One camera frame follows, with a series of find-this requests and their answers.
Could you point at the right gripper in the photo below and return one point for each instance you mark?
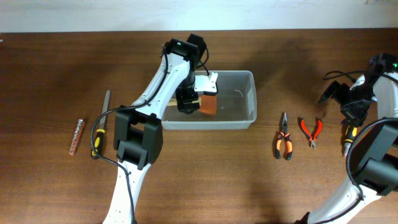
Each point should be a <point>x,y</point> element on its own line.
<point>342,94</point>

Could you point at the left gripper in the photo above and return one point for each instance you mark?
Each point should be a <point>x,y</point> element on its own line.
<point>187,104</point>

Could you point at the orange scraper wooden handle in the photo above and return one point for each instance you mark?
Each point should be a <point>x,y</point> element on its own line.
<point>204,105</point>

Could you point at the clear plastic container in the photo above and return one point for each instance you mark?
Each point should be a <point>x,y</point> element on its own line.
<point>236,105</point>

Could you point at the metal file yellow-black handle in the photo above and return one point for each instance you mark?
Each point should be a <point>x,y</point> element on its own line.
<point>101,131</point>

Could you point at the orange socket rail with sockets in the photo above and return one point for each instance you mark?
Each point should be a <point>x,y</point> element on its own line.
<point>76,137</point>

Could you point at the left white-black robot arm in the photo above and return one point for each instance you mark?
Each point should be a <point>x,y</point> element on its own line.
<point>138,137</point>

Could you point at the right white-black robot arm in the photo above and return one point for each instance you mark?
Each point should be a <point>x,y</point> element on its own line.
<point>370,110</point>

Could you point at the stubby yellow-black screwdriver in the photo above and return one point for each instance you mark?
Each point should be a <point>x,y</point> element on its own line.
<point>350,135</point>

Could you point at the small red cutting pliers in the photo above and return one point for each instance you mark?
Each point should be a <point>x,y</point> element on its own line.
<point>311,135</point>

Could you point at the needle-nose pliers orange-black handles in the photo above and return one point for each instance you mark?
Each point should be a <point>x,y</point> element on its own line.
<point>284,135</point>

